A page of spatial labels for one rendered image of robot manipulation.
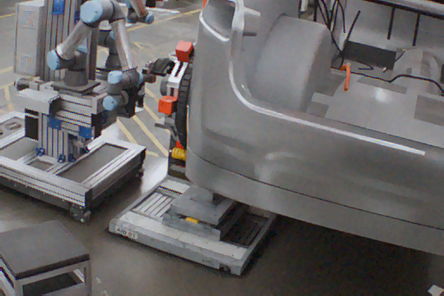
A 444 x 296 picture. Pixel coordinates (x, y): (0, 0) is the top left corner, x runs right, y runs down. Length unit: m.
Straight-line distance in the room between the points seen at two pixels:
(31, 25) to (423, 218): 2.57
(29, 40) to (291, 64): 1.71
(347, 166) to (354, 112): 0.94
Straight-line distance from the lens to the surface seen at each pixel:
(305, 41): 2.66
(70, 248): 2.51
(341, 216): 1.97
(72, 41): 2.94
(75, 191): 3.26
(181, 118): 2.82
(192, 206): 3.19
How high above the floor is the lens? 1.74
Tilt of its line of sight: 20 degrees down
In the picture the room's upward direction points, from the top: 8 degrees clockwise
